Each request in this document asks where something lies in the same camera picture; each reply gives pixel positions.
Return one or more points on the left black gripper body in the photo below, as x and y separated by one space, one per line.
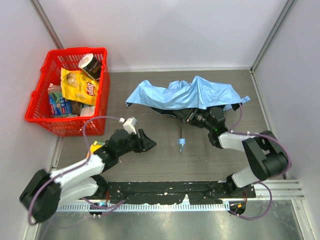
139 140

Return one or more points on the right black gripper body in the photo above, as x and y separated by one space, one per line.
188 115

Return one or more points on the light blue folding umbrella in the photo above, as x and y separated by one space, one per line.
181 96

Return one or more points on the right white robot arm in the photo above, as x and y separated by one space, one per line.
265 155

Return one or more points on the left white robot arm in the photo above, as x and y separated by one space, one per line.
47 191

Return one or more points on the orange yellow sponge box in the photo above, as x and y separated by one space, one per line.
94 146

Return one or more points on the white small box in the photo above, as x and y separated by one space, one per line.
87 111

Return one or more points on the brown snack package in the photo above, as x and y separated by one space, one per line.
76 107

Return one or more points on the yellow Lays chip bag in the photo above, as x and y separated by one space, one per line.
78 87

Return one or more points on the blue green sponge pack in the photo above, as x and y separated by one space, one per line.
59 106

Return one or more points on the red plastic shopping basket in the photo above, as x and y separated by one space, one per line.
39 112

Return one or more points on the black cylindrical snack can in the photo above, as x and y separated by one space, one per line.
91 66

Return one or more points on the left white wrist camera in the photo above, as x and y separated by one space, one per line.
129 125

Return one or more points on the white slotted cable duct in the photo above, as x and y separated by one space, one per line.
182 207

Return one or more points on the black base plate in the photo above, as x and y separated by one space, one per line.
171 192

